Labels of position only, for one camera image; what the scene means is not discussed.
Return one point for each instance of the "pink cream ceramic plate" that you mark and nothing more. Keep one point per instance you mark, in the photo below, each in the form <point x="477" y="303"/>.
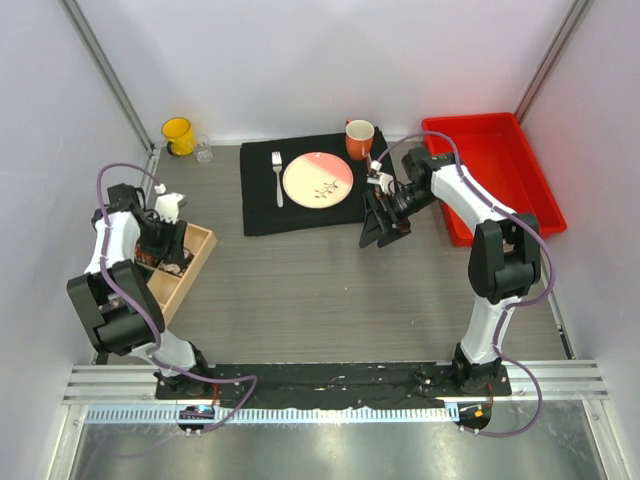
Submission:
<point x="317" y="180"/>

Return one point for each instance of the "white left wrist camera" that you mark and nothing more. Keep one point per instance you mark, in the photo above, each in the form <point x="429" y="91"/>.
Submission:
<point x="167" y="204"/>

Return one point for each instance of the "floral rose necktie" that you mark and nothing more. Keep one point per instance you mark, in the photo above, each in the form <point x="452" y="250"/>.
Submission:
<point x="177" y="269"/>

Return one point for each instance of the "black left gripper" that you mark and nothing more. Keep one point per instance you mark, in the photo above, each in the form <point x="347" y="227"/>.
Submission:
<point x="172" y="250"/>

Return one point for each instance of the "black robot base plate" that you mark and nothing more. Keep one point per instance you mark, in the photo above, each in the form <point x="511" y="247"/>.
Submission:
<point x="334" y="386"/>

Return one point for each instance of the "orange ceramic mug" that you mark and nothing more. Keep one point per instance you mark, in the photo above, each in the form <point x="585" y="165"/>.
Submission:
<point x="359" y="138"/>

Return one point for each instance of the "clear drinking glass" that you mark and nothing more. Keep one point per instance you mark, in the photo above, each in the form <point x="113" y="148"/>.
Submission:
<point x="202" y="149"/>

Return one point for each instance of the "black cloth placemat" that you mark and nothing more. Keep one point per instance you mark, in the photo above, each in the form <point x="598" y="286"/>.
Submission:
<point x="261" y="216"/>

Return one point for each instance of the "wooden compartment box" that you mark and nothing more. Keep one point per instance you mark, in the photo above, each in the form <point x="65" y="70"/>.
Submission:
<point x="170" y="283"/>

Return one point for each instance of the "red plastic bin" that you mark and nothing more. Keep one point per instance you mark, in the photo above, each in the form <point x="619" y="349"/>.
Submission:
<point x="497" y="153"/>

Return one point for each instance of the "silver fork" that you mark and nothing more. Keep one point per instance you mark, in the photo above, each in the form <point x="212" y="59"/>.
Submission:
<point x="277" y="169"/>

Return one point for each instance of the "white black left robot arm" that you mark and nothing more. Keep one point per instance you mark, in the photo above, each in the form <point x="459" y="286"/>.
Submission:
<point x="137" y="329"/>

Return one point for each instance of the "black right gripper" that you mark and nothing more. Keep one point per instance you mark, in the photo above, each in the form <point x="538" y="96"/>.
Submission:
<point x="375" y="225"/>

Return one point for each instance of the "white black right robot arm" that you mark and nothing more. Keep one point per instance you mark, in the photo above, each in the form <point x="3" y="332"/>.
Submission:
<point x="505" y="258"/>

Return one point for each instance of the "rolled red patterned tie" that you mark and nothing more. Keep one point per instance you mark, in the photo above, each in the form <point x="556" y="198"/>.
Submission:
<point x="148" y="254"/>

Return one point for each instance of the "yellow enamel mug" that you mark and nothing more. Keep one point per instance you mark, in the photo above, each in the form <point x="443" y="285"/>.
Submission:
<point x="179" y="135"/>

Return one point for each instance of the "rolled dark multicolour tie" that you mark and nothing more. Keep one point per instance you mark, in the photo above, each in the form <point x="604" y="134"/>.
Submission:
<point x="113" y="302"/>

